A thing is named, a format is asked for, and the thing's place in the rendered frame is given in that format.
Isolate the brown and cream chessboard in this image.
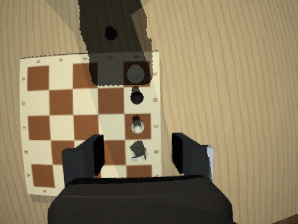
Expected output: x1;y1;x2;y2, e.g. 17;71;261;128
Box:
20;52;161;196

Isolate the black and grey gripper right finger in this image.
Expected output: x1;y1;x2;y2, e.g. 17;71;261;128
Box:
172;132;215;183

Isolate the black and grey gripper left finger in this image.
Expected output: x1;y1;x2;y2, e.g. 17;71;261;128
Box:
62;134;105;186

